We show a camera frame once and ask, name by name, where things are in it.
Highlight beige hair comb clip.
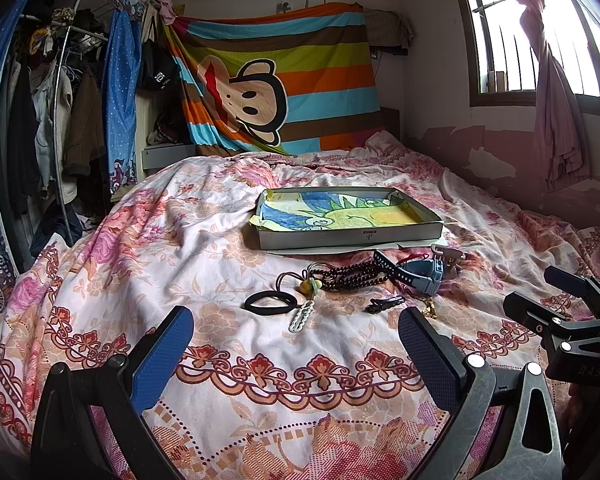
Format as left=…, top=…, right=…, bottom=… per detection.
left=431, top=244, right=466, bottom=280

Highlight red cord gold pendant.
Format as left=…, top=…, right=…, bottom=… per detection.
left=415, top=295, right=437, bottom=318

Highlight black hair tie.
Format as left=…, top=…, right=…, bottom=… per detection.
left=242, top=289, right=299, bottom=317

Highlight blue kids smartwatch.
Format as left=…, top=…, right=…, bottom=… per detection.
left=398, top=259, right=444, bottom=297

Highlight black hair clip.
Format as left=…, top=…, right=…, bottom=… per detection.
left=364, top=296, right=405, bottom=314

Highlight brown hair tie with charm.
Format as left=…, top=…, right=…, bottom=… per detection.
left=275, top=266, right=324, bottom=297

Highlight black beaded necklace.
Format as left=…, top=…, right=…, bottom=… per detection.
left=306, top=250, right=412, bottom=294

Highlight floral pink bedsheet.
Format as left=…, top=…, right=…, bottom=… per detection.
left=0, top=133, right=600, bottom=479

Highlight pink window curtain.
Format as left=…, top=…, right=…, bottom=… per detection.
left=516, top=0, right=591, bottom=192

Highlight dinosaur drawing paper liner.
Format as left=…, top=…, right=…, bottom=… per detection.
left=249, top=190, right=422, bottom=232

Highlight hanging clothes in wardrobe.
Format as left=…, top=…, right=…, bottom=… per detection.
left=0, top=8, right=109, bottom=268

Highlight grey tray box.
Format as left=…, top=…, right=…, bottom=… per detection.
left=253, top=186, right=443, bottom=250

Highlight barred window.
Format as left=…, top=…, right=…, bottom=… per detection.
left=446, top=0, right=600, bottom=116

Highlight black cap hanging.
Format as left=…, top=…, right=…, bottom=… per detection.
left=137, top=39, right=180, bottom=91

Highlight striped monkey blanket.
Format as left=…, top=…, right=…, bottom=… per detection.
left=163, top=3, right=385, bottom=156

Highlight blue dotted wardrobe curtain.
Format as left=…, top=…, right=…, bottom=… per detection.
left=0, top=0, right=145, bottom=312

